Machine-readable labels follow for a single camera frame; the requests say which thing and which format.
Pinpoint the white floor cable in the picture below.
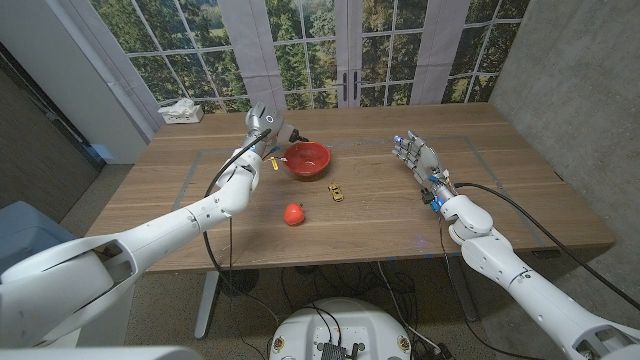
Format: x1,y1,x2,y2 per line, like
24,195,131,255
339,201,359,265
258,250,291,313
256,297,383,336
376,261,444,354

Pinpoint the white tissue box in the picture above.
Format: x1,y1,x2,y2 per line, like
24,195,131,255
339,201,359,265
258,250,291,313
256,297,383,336
157,97,205,125

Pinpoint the red bowl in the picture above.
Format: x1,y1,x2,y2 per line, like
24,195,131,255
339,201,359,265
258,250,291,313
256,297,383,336
282,141,332,178

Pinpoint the white table leg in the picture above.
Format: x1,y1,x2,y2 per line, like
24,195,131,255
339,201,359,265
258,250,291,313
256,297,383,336
193,269,221,340

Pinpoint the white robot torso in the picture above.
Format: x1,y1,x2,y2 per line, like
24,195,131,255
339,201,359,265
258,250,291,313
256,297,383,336
269,297,413,360

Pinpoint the grey-blue upholstered chair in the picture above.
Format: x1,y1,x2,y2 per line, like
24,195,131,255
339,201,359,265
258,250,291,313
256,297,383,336
0,200,76,274

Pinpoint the black floor cable tangle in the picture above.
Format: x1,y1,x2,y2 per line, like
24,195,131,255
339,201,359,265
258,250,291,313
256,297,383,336
279,260,419,321

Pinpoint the printed window backdrop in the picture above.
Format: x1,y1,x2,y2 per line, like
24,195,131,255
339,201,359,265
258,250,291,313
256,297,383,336
89,0,531,114

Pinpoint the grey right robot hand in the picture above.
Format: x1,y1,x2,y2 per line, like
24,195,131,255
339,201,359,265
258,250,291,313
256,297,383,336
392,130,452,197

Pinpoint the round black floor fan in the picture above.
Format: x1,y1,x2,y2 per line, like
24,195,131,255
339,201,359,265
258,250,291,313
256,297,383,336
219,268,260,298

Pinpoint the grey table leg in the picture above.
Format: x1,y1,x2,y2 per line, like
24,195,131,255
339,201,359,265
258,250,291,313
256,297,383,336
444,257,479,322

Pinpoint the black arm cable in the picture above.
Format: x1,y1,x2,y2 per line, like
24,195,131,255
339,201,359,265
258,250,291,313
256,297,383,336
202,128,279,326
453,181,640,311

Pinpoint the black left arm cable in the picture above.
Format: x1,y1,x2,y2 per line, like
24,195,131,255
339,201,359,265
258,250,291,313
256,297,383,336
202,128,279,326

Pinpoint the red apple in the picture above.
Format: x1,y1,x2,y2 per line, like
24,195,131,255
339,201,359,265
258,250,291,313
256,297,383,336
282,201,306,227

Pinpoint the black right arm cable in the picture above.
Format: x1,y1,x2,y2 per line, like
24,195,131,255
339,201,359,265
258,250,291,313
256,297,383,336
453,181,640,311

